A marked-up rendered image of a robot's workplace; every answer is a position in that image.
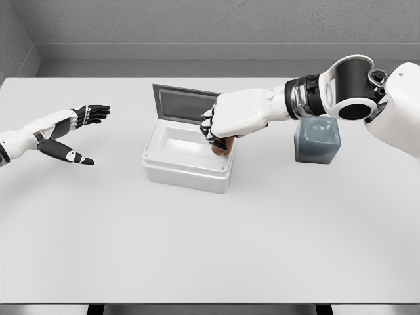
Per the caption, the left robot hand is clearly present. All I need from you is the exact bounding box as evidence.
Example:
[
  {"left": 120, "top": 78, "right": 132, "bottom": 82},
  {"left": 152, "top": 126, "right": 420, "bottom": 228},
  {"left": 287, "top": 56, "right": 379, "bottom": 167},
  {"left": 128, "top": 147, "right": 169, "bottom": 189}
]
[{"left": 20, "top": 104, "right": 111, "bottom": 167}]

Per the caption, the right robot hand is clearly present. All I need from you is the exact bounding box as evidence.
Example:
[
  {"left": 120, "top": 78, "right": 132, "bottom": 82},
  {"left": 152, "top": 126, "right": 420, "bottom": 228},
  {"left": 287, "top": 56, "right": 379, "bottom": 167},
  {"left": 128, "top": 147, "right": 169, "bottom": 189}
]
[{"left": 199, "top": 88, "right": 276, "bottom": 148}]

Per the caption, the brown cylindrical cup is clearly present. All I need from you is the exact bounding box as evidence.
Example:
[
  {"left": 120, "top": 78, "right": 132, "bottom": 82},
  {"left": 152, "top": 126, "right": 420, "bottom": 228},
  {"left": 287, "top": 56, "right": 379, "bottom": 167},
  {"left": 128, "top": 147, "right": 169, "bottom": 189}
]
[{"left": 211, "top": 136, "right": 236, "bottom": 157}]

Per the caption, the white box with hinged lid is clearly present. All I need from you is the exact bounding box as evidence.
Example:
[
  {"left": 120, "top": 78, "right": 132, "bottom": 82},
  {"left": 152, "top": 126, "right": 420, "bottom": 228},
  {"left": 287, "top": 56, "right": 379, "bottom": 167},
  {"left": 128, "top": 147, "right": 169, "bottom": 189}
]
[{"left": 142, "top": 83, "right": 237, "bottom": 195}]

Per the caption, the grey-blue cube container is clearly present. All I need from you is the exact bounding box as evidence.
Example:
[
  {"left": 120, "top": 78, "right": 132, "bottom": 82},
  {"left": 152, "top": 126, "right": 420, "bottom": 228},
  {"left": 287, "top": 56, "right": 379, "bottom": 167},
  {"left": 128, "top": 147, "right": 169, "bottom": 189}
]
[{"left": 293, "top": 115, "right": 342, "bottom": 165}]

